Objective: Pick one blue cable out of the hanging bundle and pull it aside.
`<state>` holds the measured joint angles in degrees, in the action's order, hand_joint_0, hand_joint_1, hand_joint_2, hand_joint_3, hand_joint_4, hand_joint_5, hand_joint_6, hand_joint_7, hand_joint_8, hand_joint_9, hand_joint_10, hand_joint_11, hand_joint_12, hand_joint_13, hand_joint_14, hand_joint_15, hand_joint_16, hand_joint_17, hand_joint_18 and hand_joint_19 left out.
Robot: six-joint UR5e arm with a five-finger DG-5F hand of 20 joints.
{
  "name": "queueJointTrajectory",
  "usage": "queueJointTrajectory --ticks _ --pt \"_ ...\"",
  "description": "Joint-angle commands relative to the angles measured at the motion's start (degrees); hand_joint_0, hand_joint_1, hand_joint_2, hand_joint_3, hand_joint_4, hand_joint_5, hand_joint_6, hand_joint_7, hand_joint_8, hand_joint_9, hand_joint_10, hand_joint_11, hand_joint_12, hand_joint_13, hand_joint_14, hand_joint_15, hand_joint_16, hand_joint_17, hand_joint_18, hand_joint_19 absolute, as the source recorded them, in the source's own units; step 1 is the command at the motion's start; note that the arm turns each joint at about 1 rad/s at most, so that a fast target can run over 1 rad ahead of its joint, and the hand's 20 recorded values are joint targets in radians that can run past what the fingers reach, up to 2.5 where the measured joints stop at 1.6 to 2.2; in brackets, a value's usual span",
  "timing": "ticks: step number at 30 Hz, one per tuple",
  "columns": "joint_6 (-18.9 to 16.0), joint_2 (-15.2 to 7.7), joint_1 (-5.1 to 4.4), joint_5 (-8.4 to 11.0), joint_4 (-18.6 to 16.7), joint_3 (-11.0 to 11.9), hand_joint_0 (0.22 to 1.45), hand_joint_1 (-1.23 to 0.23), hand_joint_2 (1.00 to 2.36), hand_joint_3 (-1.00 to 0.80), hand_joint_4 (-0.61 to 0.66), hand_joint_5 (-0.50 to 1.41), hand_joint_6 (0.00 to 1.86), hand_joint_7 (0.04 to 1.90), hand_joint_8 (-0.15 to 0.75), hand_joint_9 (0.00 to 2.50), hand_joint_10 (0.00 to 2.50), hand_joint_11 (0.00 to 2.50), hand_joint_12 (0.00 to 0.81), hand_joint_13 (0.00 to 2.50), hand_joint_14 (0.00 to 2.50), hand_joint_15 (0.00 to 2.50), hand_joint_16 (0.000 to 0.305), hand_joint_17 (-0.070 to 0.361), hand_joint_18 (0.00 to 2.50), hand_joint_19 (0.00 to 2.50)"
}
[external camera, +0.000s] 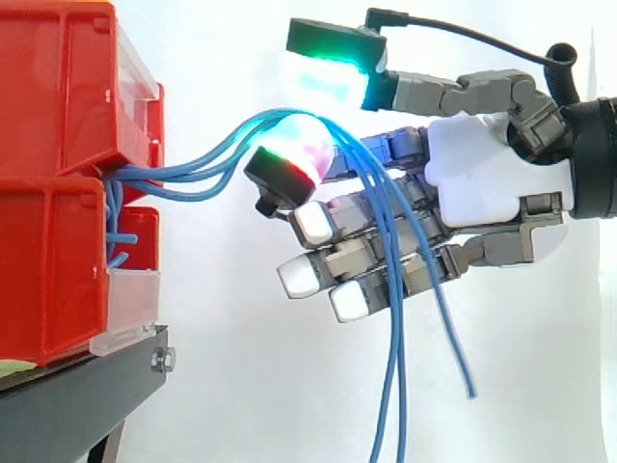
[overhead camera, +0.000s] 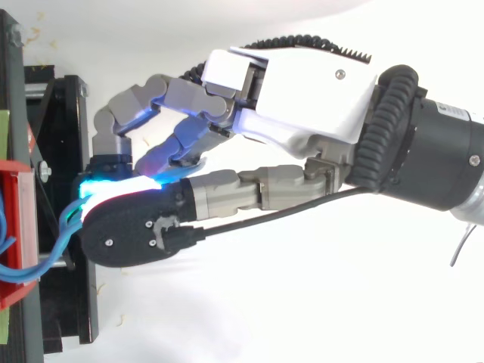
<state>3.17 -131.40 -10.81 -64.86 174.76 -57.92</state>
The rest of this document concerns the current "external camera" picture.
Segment thin black cable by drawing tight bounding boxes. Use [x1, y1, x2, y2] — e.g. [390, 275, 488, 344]
[405, 14, 551, 64]

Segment black coiled cable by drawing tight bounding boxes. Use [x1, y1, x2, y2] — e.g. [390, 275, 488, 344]
[544, 41, 580, 108]

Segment red bin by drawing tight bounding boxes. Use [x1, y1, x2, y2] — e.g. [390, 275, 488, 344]
[0, 0, 166, 207]
[0, 176, 162, 369]

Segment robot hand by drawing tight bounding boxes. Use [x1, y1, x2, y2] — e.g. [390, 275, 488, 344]
[243, 8, 577, 324]

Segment black stand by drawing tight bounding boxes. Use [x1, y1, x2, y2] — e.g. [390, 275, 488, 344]
[0, 323, 177, 463]

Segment blue cable bundle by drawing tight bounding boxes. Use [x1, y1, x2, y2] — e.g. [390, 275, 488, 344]
[104, 108, 478, 463]

